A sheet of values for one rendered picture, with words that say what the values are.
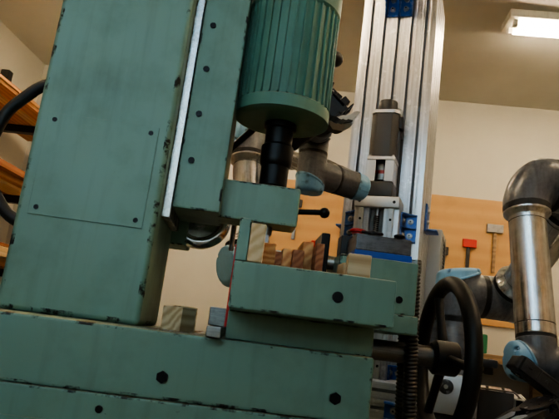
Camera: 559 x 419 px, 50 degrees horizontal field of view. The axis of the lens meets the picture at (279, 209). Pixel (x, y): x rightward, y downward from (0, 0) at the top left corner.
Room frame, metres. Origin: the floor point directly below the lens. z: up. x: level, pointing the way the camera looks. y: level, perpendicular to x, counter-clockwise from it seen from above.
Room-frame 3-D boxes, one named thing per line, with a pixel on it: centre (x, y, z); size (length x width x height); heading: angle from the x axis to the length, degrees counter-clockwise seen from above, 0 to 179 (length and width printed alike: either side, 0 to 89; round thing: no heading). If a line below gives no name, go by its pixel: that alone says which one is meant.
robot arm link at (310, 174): (1.49, -0.08, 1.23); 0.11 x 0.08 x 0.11; 122
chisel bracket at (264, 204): (1.05, 0.04, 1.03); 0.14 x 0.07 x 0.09; 93
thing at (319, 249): (1.08, -0.07, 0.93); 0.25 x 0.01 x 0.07; 3
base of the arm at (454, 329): (1.60, -0.50, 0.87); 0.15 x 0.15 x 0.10
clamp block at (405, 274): (1.06, -0.17, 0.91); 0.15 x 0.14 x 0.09; 3
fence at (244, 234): (1.05, 0.06, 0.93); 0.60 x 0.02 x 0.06; 3
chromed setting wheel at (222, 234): (1.17, 0.15, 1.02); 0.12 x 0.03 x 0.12; 93
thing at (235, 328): (1.06, -0.04, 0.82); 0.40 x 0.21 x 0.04; 3
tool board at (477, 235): (4.25, -0.84, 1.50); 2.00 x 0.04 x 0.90; 85
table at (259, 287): (1.05, -0.09, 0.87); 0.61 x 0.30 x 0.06; 3
